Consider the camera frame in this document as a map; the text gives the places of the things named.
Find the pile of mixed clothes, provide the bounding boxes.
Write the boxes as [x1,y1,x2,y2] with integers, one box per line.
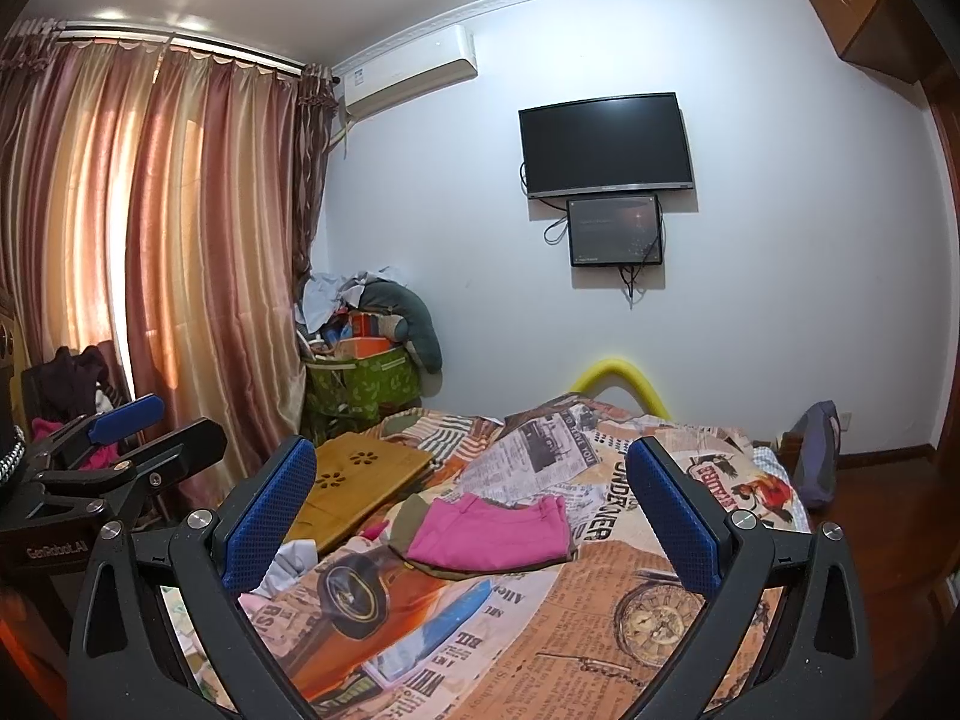
[296,266,406,353]

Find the wooden lap table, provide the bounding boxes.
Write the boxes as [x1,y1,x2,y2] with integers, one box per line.
[285,431,434,547]

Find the white curtain rail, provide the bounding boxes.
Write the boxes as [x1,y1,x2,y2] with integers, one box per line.
[56,22,308,77]

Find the yellow foam tube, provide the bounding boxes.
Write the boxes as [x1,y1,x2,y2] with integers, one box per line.
[570,360,672,421]

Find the dark garment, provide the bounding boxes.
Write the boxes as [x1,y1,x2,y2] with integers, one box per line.
[22,345,132,436]

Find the black wall television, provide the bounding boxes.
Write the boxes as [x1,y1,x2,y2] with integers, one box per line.
[519,92,695,200]

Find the pink pants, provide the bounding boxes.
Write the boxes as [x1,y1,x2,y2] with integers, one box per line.
[405,493,571,569]

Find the white air conditioner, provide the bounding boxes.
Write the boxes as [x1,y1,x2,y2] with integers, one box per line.
[330,25,479,121]

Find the braided black white wrist cord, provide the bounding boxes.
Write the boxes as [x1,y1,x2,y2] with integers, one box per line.
[0,424,27,500]

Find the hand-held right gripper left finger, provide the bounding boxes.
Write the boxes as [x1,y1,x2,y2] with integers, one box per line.
[67,435,322,720]

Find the olive green garment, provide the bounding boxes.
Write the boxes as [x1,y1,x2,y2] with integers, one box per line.
[386,495,578,580]

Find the small black wall screen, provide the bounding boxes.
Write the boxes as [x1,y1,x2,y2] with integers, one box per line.
[568,195,665,268]

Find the blue backpack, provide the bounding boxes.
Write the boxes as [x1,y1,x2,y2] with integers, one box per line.
[791,401,845,509]

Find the pale blue cloth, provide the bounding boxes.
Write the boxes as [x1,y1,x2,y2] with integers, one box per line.
[259,540,321,602]

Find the grey long cushion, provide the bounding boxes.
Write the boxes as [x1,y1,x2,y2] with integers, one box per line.
[358,281,443,372]

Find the pink and beige curtain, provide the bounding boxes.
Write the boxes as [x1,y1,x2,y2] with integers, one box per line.
[0,26,335,526]

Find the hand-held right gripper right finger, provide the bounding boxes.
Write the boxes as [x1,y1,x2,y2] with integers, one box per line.
[625,435,875,720]

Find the green patterned storage bag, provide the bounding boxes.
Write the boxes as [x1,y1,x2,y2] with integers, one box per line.
[302,349,421,447]

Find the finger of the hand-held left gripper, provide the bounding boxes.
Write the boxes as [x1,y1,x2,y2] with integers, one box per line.
[34,418,230,535]
[30,394,166,471]

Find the wooden wall cabinet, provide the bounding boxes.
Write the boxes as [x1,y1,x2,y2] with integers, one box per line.
[806,0,947,83]

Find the newspaper print bed sheet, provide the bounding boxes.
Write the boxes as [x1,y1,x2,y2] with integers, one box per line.
[240,394,815,720]

